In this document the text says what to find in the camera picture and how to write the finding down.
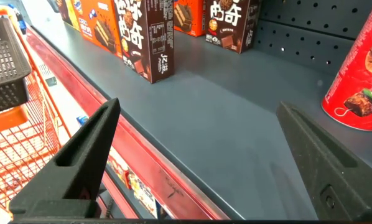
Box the colourful snack pack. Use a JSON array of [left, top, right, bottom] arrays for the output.
[[128, 170, 159, 220], [107, 146, 133, 190]]

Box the black plastic basket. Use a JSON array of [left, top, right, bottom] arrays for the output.
[[0, 17, 32, 116]]

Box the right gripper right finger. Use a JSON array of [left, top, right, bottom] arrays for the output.
[[276, 101, 372, 221]]

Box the orange cake box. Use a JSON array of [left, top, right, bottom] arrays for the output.
[[77, 0, 123, 59], [173, 0, 207, 38]]

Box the orange shopping cart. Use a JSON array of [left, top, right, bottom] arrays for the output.
[[0, 6, 72, 218]]

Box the grey shop shelf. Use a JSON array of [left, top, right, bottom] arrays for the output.
[[24, 0, 372, 220]]

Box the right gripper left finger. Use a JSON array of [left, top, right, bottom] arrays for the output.
[[9, 97, 121, 218]]

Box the brown cookie box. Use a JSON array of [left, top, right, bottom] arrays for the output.
[[112, 0, 175, 85], [204, 0, 263, 55]]

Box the red snack can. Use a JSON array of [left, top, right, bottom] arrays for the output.
[[321, 0, 372, 132]]

